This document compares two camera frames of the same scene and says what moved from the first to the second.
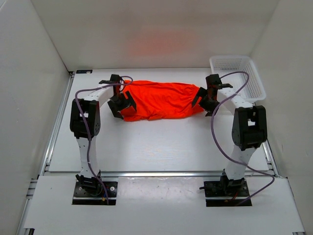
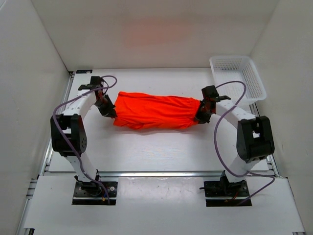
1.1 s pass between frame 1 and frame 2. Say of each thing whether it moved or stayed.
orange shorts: moved
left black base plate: stayed
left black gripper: moved
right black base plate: stayed
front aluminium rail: stayed
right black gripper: moved
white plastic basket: stayed
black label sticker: stayed
